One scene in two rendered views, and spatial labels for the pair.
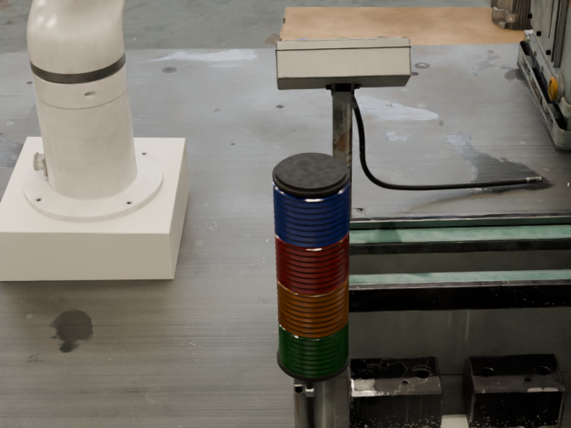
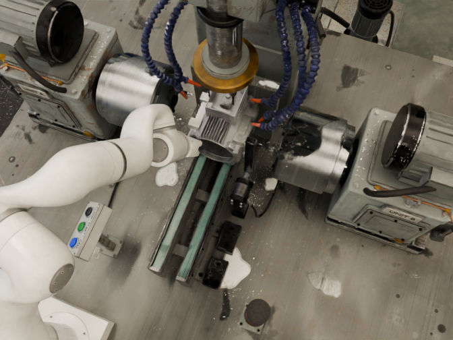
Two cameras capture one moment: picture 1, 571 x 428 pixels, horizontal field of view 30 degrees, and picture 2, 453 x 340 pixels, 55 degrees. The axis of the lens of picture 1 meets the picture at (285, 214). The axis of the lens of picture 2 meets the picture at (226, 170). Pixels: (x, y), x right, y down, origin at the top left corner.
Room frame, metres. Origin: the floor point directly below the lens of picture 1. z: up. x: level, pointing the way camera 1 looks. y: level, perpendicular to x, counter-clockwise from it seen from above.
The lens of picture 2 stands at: (0.73, 0.05, 2.34)
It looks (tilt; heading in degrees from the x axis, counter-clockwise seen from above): 69 degrees down; 293
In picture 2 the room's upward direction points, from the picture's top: 3 degrees counter-clockwise
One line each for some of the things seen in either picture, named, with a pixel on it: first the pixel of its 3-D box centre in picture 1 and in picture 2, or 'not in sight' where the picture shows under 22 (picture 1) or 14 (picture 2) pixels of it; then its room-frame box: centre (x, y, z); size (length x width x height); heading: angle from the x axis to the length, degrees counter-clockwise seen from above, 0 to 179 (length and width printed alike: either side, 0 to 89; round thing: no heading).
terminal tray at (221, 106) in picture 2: not in sight; (226, 101); (1.00, -0.60, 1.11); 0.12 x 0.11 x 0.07; 89
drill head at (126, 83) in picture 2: not in sight; (127, 90); (1.35, -0.57, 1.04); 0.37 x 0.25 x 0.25; 179
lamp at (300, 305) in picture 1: (313, 295); not in sight; (0.70, -0.02, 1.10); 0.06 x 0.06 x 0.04
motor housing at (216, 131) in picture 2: not in sight; (223, 125); (1.00, -0.56, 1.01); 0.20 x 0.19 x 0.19; 89
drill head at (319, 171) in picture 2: not in sight; (319, 152); (0.67, -0.56, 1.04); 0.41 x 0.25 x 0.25; 179
